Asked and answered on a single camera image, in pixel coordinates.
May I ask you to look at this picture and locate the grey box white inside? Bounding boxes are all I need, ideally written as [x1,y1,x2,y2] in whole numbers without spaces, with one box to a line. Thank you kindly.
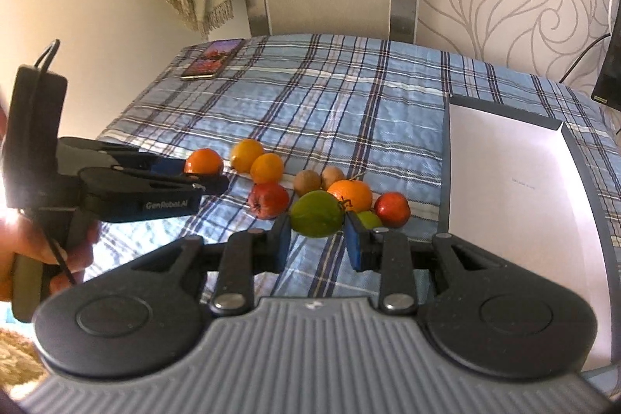
[439,95,620,370]

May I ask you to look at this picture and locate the large orange with stem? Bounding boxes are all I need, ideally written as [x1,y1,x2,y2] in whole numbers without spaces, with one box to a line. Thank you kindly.
[327,180,374,212]

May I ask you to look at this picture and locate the blue plaid tablecloth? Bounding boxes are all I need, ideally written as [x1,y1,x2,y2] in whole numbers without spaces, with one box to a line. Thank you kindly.
[84,32,621,301]

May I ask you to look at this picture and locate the red apple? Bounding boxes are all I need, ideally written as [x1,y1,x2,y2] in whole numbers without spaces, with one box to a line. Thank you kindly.
[374,192,411,228]
[247,182,290,220]

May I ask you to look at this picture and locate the brown kiwi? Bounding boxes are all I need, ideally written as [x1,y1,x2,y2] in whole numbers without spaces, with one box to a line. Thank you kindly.
[321,166,345,190]
[293,169,322,196]

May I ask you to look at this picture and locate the small orange tangerine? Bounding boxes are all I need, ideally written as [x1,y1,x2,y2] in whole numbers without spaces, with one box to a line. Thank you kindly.
[184,148,224,177]

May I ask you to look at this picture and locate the black television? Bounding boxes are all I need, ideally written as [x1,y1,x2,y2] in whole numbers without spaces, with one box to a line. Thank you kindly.
[592,0,621,110]

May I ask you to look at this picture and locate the person's left hand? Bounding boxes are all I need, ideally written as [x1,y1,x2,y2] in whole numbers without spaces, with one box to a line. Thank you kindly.
[1,212,101,301]

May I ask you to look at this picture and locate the yellow orange fruit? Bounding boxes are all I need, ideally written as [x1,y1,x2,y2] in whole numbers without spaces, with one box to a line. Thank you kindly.
[229,139,264,173]

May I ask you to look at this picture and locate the green mango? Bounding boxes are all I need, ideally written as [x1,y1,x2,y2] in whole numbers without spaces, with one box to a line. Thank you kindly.
[290,190,344,239]

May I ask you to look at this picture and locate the smartphone on table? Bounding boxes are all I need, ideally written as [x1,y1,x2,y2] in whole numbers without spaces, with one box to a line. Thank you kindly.
[181,39,245,80]

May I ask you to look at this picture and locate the small green lime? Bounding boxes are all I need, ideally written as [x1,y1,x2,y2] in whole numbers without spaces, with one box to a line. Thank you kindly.
[357,210,383,230]

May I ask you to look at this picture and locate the black cable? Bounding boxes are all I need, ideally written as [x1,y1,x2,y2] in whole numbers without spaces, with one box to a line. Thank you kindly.
[557,0,621,85]

